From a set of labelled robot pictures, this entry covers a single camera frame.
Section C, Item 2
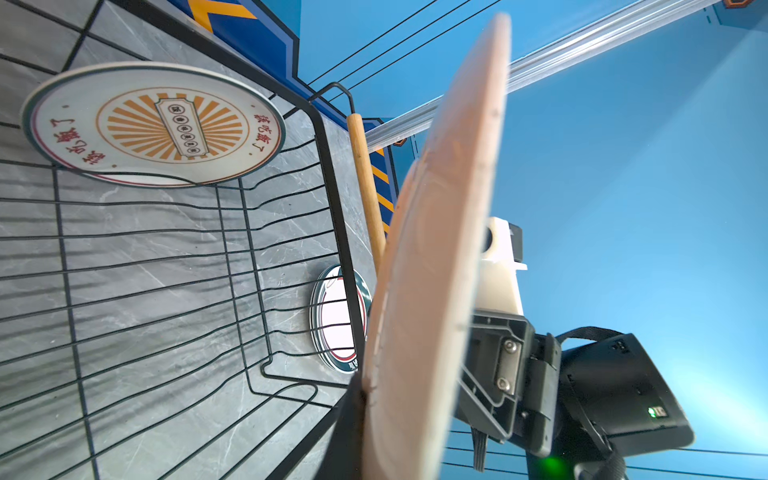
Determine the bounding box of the white plate striped rim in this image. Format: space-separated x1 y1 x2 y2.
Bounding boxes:
361 13 512 479

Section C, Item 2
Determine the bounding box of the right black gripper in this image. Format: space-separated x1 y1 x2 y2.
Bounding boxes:
454 311 561 457

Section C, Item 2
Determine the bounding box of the right aluminium corner post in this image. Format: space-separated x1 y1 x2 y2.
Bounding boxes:
366 0 716 152

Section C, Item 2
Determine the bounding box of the white plate dark green rim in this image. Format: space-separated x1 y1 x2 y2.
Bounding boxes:
308 264 358 374

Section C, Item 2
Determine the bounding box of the black wire dish rack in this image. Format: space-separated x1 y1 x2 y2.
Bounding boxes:
0 0 370 480

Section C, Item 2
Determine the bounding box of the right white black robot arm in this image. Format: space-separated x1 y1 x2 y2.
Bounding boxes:
455 311 694 479

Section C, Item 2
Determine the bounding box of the near wooden rack handle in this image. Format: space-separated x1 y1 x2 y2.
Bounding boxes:
347 113 386 271

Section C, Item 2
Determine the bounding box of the white plate red dotted pattern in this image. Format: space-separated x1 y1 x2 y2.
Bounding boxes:
20 62 287 188

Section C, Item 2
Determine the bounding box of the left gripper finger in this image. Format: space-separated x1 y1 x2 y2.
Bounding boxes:
314 371 367 480

